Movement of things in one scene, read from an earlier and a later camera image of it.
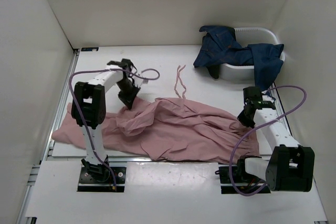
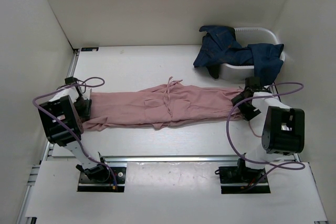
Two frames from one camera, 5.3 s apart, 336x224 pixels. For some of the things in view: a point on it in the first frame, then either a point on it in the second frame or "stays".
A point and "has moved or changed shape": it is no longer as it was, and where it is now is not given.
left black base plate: x=88 y=182 stays
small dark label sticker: x=90 y=49 stays
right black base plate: x=244 y=182 stays
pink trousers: x=169 y=129 has moved or changed shape
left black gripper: x=127 y=99 -> x=86 y=113
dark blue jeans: x=220 y=47 stays
